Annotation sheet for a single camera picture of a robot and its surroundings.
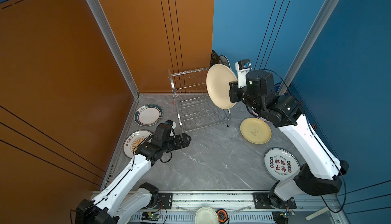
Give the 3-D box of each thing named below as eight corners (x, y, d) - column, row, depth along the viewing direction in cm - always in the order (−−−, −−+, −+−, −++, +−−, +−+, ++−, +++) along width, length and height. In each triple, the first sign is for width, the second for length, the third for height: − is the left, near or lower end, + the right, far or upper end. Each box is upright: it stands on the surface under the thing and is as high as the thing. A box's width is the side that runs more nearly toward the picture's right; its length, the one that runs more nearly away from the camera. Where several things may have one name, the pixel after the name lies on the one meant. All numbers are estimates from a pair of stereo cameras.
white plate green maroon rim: (132, 126, 104) (131, 124, 102) (139, 106, 116) (138, 104, 114) (160, 126, 104) (159, 124, 102) (164, 106, 116) (163, 104, 114)
